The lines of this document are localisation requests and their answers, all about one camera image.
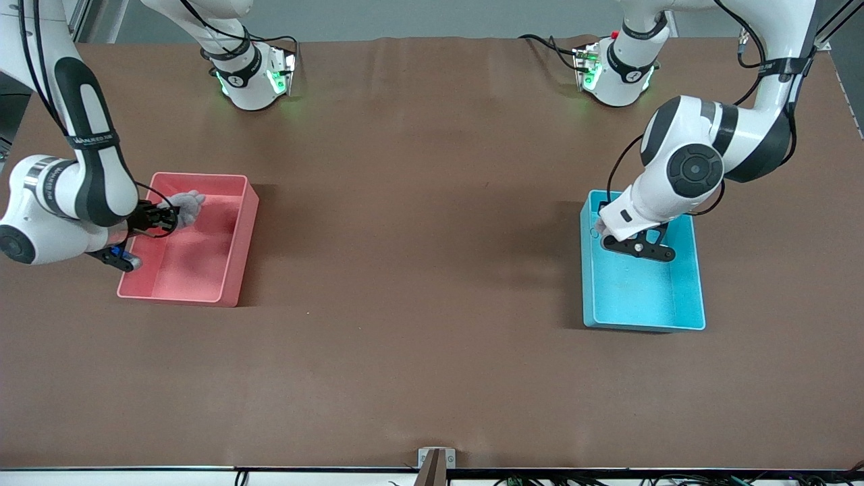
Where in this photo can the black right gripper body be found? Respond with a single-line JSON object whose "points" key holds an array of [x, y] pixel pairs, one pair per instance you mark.
{"points": [[144, 217]]}

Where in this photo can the grey plush toy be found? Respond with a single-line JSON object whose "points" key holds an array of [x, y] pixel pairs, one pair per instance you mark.
{"points": [[596, 232], [189, 206]]}

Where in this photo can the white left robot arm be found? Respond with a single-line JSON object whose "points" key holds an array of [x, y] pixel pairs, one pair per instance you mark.
{"points": [[688, 121]]}

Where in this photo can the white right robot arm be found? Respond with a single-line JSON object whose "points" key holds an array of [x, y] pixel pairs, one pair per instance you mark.
{"points": [[101, 182]]}

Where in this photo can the pink plastic box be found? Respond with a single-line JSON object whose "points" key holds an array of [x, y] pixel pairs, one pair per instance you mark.
{"points": [[196, 270]]}

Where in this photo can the blue plastic box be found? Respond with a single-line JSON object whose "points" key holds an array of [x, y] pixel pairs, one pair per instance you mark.
{"points": [[641, 297]]}

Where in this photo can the brown table cover sheet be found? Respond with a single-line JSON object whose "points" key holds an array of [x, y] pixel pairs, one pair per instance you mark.
{"points": [[432, 351]]}

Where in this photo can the upright aluminium frame post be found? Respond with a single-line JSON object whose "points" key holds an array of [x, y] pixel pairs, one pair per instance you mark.
{"points": [[79, 20]]}

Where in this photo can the slanted aluminium strut with bracket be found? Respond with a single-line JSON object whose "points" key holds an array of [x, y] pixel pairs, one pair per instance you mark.
{"points": [[844, 18]]}

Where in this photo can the metal bracket with brown bar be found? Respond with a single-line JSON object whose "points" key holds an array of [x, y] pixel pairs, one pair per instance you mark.
{"points": [[432, 472]]}

